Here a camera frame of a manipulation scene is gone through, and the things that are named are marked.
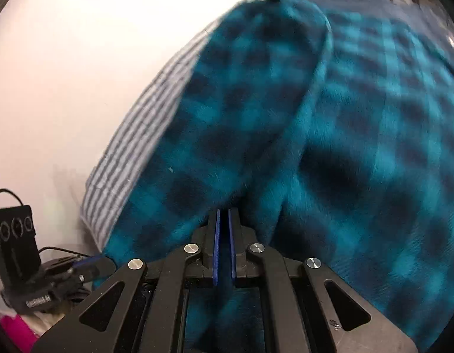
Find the pink cloth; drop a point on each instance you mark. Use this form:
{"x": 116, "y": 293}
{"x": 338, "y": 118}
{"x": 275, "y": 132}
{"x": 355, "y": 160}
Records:
{"x": 17, "y": 334}

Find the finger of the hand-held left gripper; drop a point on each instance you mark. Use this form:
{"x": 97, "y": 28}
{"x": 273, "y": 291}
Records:
{"x": 85, "y": 264}

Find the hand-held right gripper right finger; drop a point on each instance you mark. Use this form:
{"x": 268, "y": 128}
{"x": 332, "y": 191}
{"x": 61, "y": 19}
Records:
{"x": 232, "y": 246}

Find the teal plaid fleece garment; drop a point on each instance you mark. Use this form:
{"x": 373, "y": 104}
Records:
{"x": 286, "y": 117}

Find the blue white striped blanket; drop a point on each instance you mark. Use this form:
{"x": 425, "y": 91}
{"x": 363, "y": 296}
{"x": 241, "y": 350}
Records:
{"x": 138, "y": 136}

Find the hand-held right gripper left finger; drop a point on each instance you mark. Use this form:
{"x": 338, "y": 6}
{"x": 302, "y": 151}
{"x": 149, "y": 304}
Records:
{"x": 216, "y": 246}

